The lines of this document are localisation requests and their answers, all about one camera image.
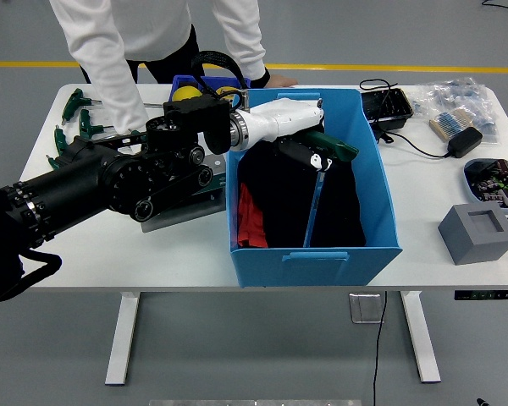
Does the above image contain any black table control panel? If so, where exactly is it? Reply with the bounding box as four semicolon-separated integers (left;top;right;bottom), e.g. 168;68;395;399
454;289;508;302

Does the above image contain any white table leg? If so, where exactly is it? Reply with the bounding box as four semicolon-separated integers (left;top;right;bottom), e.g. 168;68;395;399
400;290;442;384
104;291;141;387

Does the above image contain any metal floor socket plate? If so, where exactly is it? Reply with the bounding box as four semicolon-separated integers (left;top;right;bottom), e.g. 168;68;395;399
349;293;385;325

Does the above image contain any circuit board with green parts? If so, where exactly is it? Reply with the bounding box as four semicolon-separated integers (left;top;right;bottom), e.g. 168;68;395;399
476;177;508;209

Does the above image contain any yellow lemon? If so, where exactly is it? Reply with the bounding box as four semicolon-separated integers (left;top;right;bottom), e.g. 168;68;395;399
172;85;202;102

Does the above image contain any black power adapter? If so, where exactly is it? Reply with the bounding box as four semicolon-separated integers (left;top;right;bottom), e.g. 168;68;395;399
447;126;484;160

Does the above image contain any thin black floor cable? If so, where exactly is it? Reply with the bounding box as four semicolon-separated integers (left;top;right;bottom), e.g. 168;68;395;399
371;291;389;406

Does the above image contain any taped resistor strip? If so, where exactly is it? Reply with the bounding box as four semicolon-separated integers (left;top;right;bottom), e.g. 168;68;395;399
429;107;475;140

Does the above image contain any red cloth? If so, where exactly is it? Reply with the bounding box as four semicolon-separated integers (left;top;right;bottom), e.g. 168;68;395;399
236;182;268;249

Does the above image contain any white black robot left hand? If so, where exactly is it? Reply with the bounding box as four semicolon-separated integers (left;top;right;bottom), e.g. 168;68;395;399
243;96;335;173

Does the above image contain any white bowl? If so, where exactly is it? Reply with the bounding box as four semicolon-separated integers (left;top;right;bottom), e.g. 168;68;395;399
463;158;508;212

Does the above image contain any small blue parts bin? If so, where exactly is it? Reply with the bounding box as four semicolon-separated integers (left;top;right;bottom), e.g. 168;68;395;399
170;74;252;105

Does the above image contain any green steel tool holder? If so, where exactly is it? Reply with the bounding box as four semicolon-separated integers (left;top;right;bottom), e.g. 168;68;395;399
140;154;228;233

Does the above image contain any large blue plastic box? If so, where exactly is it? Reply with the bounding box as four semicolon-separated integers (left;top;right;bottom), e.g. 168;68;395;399
224;87;403;289

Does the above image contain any person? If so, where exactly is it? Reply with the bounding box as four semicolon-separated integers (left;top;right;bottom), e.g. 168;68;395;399
48;0;300;136

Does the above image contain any clear bag of blue components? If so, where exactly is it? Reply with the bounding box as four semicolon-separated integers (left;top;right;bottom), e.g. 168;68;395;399
408;77;501;147

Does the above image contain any large green T-handle hex wrench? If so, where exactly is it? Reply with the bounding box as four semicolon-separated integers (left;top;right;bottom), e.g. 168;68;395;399
302;129;360;250

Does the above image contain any black cable on floor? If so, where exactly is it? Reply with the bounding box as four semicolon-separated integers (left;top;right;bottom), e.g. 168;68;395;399
480;0;508;21

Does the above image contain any black power cable with plug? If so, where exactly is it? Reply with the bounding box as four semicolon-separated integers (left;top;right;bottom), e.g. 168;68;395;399
358;78;452;160

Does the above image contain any long thin green T-handle wrench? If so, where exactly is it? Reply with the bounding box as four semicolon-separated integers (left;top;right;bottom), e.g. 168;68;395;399
61;87;167;124

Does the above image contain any black cloth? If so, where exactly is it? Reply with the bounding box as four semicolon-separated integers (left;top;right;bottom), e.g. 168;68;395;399
236;141;367;249

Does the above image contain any black plastic tray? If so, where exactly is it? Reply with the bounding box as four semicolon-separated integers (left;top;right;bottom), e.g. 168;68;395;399
359;89;415;132

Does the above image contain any yellow floor tape line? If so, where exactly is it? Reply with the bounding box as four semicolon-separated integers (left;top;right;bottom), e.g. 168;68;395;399
0;60;508;74

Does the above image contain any grey foam block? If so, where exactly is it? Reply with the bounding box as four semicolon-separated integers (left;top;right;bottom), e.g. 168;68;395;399
438;202;508;266

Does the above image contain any person's left hand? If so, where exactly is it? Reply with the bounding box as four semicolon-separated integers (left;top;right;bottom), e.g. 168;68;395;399
267;74;300;90

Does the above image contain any small black charger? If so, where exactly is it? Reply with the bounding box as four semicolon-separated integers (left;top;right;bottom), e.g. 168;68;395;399
467;162;499;183

